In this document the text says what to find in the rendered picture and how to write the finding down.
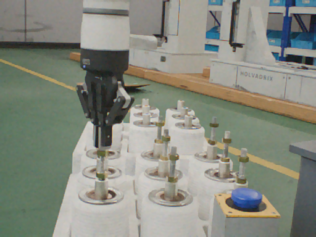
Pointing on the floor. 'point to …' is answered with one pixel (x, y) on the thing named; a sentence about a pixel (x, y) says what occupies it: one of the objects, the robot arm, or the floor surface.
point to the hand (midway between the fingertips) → (102, 136)
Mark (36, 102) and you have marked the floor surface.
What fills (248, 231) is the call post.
